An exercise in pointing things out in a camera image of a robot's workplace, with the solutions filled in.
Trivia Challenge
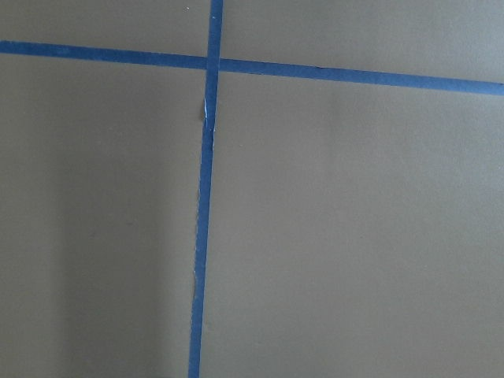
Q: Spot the brown paper table cover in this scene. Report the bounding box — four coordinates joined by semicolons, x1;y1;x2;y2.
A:
1;1;503;377

